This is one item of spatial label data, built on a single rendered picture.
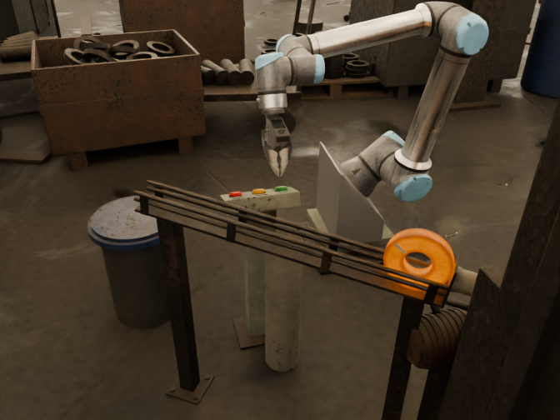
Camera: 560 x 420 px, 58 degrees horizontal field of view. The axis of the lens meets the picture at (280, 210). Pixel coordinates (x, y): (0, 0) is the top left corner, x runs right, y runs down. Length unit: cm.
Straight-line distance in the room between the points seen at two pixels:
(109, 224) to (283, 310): 68
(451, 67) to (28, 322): 182
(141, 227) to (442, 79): 117
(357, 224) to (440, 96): 64
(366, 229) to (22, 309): 144
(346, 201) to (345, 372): 68
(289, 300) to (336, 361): 37
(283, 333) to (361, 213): 70
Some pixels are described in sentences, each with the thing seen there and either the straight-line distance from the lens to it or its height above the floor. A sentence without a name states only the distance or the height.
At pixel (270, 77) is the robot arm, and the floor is 94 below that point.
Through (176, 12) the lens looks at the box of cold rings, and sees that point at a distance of 464.
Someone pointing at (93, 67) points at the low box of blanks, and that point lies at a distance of 306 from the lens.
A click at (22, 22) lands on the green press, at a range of 561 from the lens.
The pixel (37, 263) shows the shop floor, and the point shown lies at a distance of 252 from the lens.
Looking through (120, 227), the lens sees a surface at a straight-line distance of 183.
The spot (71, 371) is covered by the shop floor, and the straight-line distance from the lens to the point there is 197.
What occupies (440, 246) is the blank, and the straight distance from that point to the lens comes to 114.
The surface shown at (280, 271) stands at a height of 45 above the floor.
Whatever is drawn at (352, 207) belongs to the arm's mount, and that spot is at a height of 31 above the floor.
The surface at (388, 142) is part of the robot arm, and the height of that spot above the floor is 53.
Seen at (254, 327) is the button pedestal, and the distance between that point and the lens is 191.
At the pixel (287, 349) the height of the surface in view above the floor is 11.
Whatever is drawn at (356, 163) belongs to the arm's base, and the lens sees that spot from 220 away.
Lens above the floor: 140
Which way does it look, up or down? 32 degrees down
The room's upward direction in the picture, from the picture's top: 1 degrees clockwise
